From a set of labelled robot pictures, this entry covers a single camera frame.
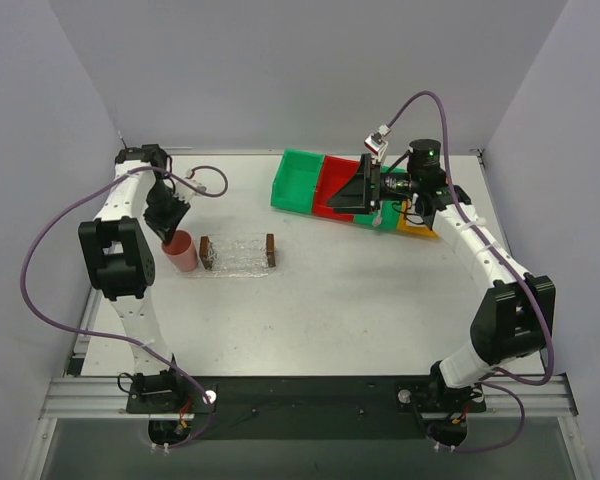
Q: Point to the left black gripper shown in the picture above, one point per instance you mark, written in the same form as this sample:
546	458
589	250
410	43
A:
169	211

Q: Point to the pink cup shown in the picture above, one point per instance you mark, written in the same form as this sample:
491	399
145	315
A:
181	251

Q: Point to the red bin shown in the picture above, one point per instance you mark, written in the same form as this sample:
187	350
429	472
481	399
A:
334	174

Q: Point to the right wrist motor cylinder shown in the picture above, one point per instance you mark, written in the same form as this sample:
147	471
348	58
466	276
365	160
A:
423	165

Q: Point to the far green bin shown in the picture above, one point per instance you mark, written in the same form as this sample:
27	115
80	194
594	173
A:
295	181

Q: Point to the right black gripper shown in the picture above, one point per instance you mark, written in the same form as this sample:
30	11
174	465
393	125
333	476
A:
374	181

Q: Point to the clear rack with brown ends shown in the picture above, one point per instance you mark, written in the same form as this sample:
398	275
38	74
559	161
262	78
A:
235	252

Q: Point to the yellow bin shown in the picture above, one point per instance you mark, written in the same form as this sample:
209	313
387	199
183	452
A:
409	222

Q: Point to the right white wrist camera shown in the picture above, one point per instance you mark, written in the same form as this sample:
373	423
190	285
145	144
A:
377	144

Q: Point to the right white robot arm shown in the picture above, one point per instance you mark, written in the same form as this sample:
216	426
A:
514	317

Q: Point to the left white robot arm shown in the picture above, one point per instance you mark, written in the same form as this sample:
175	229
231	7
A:
121	265

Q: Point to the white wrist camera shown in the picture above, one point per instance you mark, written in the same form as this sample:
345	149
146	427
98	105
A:
377	144
186	191

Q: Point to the green bin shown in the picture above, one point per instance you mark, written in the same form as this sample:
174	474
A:
295	181
385	215

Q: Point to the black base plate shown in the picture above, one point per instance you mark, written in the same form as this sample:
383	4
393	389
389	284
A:
296	408

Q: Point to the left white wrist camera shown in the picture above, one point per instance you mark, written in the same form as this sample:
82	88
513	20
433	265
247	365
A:
186	191

